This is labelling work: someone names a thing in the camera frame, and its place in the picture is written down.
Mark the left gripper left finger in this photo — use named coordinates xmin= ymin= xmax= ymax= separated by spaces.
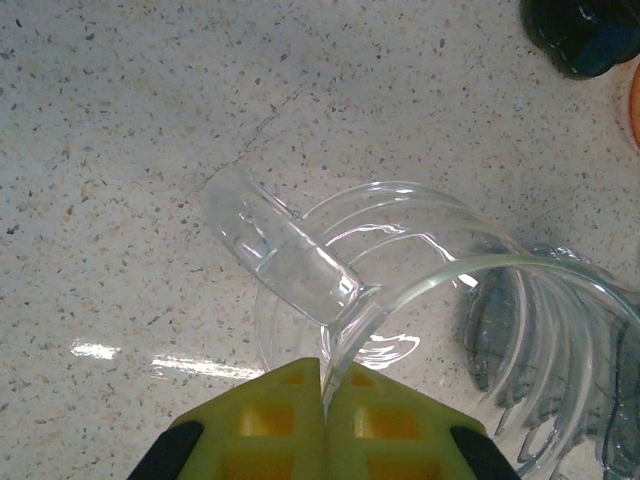
xmin=127 ymin=357 xmax=326 ymax=480

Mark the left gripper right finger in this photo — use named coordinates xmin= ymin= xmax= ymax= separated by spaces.
xmin=324 ymin=362 xmax=521 ymax=480

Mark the clear glass cup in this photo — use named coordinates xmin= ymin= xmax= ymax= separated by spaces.
xmin=201 ymin=166 xmax=640 ymax=480

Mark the orange glass coffee server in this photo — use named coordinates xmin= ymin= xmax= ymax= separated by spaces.
xmin=626 ymin=62 xmax=640 ymax=151

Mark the dark green coffee dripper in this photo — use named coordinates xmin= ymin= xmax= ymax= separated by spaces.
xmin=518 ymin=0 xmax=640 ymax=80

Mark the grey glass coffee server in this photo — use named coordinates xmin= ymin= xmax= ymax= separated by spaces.
xmin=462 ymin=243 xmax=640 ymax=480

